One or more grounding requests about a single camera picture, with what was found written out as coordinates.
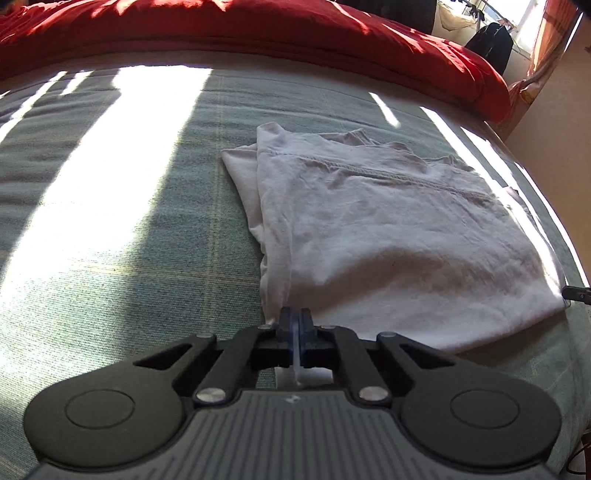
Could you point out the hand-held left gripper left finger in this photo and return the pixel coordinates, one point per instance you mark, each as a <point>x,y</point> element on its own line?
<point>288,332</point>

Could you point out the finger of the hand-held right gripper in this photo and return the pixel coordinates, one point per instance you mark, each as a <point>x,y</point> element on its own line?
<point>579,294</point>

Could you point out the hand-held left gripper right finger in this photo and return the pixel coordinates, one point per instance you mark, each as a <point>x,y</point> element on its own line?
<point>304,334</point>

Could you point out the white printed t-shirt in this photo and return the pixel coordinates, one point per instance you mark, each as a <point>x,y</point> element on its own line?
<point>392,230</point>

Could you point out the green plaid blanket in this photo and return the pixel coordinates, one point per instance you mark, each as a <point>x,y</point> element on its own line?
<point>115,230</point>

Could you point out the orange striped curtain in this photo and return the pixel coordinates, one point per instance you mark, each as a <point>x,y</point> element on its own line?
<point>549,50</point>

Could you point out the small black hanging jacket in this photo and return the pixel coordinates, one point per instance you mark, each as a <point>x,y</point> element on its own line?
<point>491,46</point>

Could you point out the white hanging garment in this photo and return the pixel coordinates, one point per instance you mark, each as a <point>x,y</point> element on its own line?
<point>455,16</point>

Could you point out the red duvet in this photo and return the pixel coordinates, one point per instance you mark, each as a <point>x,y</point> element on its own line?
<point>231,32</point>

